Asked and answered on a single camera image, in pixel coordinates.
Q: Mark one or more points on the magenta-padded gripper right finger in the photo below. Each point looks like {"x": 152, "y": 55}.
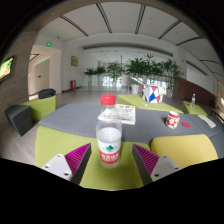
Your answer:
{"x": 165, "y": 165}

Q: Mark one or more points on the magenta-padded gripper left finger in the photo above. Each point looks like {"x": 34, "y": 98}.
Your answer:
{"x": 58, "y": 165}

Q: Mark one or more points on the red-capped clear water bottle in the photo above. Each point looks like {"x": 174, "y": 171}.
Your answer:
{"x": 109, "y": 140}

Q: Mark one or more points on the small clear water bottle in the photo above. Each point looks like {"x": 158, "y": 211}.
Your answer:
{"x": 193, "y": 101}

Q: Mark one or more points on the red and white mug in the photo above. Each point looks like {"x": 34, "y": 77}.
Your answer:
{"x": 172, "y": 120}

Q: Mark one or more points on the flat round red coaster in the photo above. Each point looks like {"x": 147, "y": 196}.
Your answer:
{"x": 186, "y": 125}

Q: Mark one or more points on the yellow printed leaflet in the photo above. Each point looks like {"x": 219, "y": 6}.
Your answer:
{"x": 206, "y": 121}

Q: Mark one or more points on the small green seat block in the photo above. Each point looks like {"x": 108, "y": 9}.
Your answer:
{"x": 193, "y": 110}

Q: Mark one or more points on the white printed magazine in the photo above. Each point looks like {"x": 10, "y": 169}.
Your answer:
{"x": 127, "y": 114}

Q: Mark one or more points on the large green seat block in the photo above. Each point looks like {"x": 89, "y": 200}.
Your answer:
{"x": 133, "y": 100}

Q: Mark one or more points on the white red blue patterned box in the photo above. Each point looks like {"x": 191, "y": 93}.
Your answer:
{"x": 152, "y": 94}

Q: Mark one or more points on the black bag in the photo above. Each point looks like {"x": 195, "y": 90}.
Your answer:
{"x": 46, "y": 93}

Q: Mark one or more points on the red fire cabinet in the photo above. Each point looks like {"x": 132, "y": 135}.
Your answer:
{"x": 72, "y": 85}

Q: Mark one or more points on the group of potted green plants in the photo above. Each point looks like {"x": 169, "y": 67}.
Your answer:
{"x": 140, "y": 68}

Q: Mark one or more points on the green exit sign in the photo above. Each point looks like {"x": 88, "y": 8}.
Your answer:
{"x": 48, "y": 44}
{"x": 44, "y": 61}

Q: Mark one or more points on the golden wall plaque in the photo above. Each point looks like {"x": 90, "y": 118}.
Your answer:
{"x": 74, "y": 61}

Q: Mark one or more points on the wall-mounted display screen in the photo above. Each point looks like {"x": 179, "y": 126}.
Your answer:
{"x": 6, "y": 68}

